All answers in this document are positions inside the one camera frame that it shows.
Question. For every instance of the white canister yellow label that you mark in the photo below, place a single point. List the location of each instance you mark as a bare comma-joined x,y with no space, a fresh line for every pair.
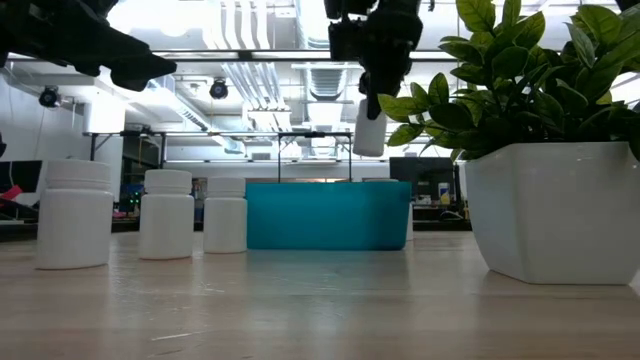
444,194

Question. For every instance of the black spot lamp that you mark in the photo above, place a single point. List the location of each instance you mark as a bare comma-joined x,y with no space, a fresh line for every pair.
218,90
48,97

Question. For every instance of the large black monitor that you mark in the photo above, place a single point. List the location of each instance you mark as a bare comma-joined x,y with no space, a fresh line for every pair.
422,175

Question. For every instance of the green plant in white pot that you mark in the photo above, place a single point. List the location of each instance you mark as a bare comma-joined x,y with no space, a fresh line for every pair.
550,210

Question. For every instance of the silver ventilation duct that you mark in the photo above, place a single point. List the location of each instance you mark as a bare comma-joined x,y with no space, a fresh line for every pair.
312,25

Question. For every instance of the teal plastic basket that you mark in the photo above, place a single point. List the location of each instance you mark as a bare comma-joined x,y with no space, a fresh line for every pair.
327,217

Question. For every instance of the small black monitor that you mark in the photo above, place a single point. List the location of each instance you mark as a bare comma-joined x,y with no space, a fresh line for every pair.
20,175

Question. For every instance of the black metal table frame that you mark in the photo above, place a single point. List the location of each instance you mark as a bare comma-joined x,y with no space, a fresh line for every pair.
315,134

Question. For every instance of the white pill bottle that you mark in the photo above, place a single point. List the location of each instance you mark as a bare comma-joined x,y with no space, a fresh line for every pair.
166,220
75,220
225,220
370,137

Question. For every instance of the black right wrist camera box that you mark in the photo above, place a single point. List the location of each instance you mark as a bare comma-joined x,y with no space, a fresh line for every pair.
347,42

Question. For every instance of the black shelf rack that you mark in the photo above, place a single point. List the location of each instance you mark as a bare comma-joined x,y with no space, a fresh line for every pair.
127,134

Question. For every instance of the pink red object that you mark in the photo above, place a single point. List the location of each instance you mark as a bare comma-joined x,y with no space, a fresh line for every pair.
10,192

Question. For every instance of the black metal rig frame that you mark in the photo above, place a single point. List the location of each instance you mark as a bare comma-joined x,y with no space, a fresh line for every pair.
280,55

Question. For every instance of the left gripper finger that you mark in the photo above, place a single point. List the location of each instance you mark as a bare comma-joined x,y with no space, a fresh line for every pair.
142,67

